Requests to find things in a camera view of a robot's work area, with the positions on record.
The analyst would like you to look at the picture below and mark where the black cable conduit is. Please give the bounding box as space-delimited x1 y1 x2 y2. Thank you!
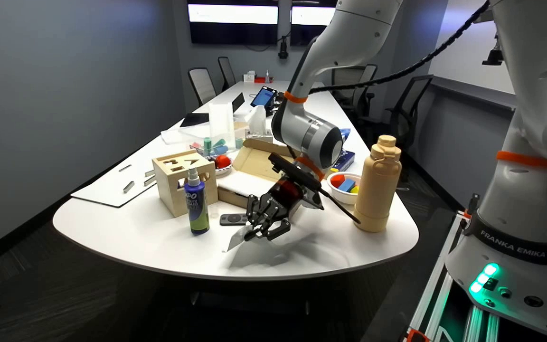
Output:
308 0 547 236

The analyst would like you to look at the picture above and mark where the white bowl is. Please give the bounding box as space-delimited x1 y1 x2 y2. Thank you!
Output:
325 169 365 207

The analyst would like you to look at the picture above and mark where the grey remote control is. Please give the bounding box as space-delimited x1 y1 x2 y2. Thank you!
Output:
218 211 251 228

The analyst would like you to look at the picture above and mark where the white sheet with grey marks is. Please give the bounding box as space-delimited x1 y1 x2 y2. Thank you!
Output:
70 158 161 209

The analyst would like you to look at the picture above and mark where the translucent plastic bag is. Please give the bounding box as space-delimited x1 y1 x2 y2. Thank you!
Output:
207 101 237 150

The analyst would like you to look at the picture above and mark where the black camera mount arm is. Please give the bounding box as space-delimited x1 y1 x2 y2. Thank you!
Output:
481 34 507 68

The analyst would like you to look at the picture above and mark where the tan water bottle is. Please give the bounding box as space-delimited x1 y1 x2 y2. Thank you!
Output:
351 133 405 236

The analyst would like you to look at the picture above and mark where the white paper towel stack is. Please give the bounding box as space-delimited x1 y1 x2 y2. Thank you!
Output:
217 169 279 200

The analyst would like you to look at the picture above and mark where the blue screen tablet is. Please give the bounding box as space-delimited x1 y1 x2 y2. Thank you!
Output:
251 86 279 110

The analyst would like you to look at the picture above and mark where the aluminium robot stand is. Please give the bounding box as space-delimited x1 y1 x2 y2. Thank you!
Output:
403 211 503 342

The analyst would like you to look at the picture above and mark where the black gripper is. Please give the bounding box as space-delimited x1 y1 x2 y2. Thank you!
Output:
241 179 317 243

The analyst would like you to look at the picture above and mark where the black office chair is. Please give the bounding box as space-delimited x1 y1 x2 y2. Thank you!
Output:
217 55 239 91
329 63 380 122
186 65 218 106
386 74 433 150

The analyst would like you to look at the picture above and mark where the green spray bottle blue label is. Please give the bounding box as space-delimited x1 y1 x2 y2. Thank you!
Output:
182 167 213 238

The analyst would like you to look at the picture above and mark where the wooden shape sorter cube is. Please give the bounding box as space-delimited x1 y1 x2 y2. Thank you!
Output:
150 150 220 219

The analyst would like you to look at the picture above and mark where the wall monitor screen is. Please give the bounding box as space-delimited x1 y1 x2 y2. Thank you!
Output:
289 0 338 46
186 0 279 46

